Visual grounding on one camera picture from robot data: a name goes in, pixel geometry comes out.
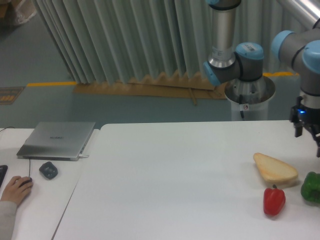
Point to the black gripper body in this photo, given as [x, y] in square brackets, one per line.
[308, 117]

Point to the grey-green folding curtain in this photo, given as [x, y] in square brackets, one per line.
[111, 40]

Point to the white usb plug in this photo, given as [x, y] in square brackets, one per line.
[81, 156]

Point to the black keyboard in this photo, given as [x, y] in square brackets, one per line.
[3, 172]

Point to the green bell pepper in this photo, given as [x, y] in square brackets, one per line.
[310, 189]

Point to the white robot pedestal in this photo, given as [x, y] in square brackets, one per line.
[255, 110]

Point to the brown cardboard sheet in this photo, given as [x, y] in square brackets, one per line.
[176, 86]

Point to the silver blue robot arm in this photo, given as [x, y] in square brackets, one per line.
[250, 65]

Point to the person's bare hand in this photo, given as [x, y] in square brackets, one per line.
[13, 193]

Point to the silver closed laptop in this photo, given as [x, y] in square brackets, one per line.
[57, 141]

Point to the black computer mouse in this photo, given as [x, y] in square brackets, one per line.
[30, 180]

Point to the red bell pepper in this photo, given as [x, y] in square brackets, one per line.
[274, 200]

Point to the grey sleeved forearm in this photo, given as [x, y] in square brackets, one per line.
[8, 211]

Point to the dark grey earbuds case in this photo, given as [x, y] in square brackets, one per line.
[48, 170]

